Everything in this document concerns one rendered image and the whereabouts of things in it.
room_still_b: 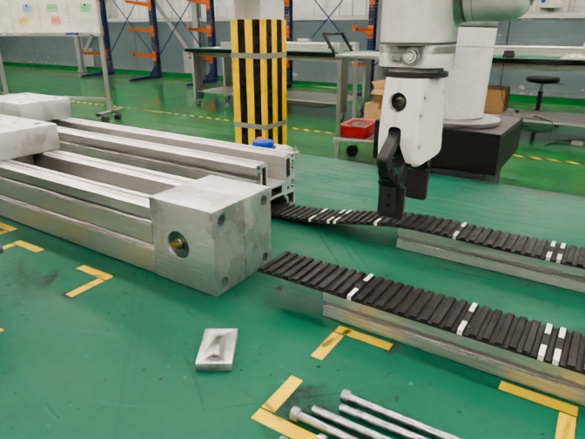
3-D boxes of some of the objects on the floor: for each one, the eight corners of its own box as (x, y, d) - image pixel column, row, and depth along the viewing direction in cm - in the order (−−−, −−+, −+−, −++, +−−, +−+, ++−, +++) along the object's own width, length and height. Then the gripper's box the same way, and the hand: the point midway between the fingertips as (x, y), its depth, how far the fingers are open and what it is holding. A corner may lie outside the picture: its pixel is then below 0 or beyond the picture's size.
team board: (-8, 119, 590) (-50, -65, 519) (22, 113, 636) (-12, -58, 564) (104, 124, 560) (76, -71, 488) (126, 118, 605) (104, -62, 534)
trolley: (459, 165, 397) (476, 32, 360) (455, 184, 349) (474, 32, 312) (337, 154, 430) (341, 31, 393) (318, 170, 382) (320, 32, 345)
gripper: (411, 58, 65) (400, 185, 71) (353, 65, 51) (346, 222, 57) (468, 60, 61) (452, 193, 67) (422, 69, 47) (406, 235, 54)
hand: (403, 198), depth 62 cm, fingers open, 8 cm apart
